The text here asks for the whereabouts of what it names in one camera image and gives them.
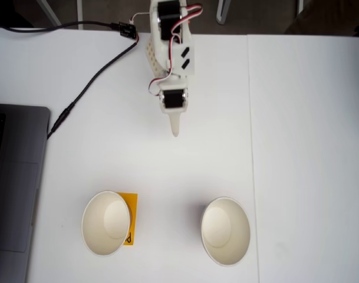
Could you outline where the brown paper cup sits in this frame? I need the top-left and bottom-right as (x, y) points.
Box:
(200, 196), (251, 268)
(81, 190), (133, 257)

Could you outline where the black controller board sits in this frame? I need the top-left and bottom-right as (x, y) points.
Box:
(117, 21), (138, 38)

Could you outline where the white metal leg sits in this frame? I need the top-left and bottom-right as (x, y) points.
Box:
(216, 0), (230, 25)

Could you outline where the yellow handwritten sticky note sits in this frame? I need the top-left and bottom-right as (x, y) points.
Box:
(117, 192), (139, 246)

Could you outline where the grey metal leg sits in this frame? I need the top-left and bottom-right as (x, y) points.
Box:
(37, 0), (62, 29)
(77, 0), (84, 30)

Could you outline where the dark grey laptop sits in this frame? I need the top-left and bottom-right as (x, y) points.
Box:
(0, 103), (51, 283)

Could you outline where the red white black servo cable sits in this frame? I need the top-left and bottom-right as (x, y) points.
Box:
(149, 32), (182, 97)
(128, 12), (153, 26)
(169, 2), (204, 39)

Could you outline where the black cable with barrel connector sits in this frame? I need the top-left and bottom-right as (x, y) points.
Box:
(46, 34), (140, 140)

